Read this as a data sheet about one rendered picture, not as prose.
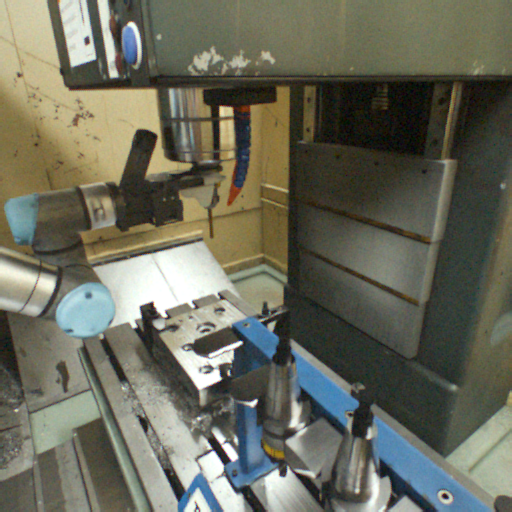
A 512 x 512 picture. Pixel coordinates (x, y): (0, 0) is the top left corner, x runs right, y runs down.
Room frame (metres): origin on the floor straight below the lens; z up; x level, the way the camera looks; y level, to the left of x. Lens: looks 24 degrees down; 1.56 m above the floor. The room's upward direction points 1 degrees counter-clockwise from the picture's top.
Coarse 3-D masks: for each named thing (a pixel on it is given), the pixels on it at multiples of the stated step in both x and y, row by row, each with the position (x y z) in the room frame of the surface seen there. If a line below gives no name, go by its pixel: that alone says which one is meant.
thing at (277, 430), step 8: (264, 392) 0.35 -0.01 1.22; (264, 400) 0.34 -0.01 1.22; (256, 408) 0.32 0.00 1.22; (304, 408) 0.32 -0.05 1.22; (264, 416) 0.32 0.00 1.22; (304, 416) 0.31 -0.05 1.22; (264, 424) 0.31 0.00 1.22; (272, 424) 0.30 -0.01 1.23; (280, 424) 0.30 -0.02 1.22; (288, 424) 0.30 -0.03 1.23; (296, 424) 0.30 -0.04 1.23; (304, 424) 0.31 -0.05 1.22; (272, 432) 0.30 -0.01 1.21; (280, 432) 0.30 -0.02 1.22; (288, 432) 0.30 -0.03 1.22; (296, 432) 0.30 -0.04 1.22; (272, 440) 0.30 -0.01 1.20; (280, 440) 0.30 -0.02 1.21
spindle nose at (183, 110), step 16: (160, 96) 0.69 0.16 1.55; (176, 96) 0.67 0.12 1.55; (192, 96) 0.66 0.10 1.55; (160, 112) 0.70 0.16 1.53; (176, 112) 0.67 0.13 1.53; (192, 112) 0.66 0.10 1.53; (208, 112) 0.66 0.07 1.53; (224, 112) 0.67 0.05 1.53; (160, 128) 0.71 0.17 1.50; (176, 128) 0.67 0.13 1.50; (192, 128) 0.66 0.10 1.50; (208, 128) 0.66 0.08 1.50; (224, 128) 0.67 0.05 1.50; (176, 144) 0.67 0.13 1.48; (192, 144) 0.66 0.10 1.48; (208, 144) 0.66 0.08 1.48; (224, 144) 0.67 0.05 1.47; (176, 160) 0.68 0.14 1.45; (192, 160) 0.66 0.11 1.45; (208, 160) 0.66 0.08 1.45; (224, 160) 0.68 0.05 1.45
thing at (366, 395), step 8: (360, 392) 0.24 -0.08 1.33; (368, 392) 0.24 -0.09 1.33; (360, 400) 0.23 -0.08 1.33; (368, 400) 0.23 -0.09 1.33; (360, 408) 0.23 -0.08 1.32; (368, 408) 0.23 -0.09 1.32; (360, 416) 0.23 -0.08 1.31; (368, 416) 0.23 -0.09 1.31; (352, 424) 0.24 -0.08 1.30; (360, 424) 0.23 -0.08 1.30; (368, 424) 0.23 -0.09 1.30; (360, 432) 0.23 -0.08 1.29; (368, 432) 0.23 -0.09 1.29
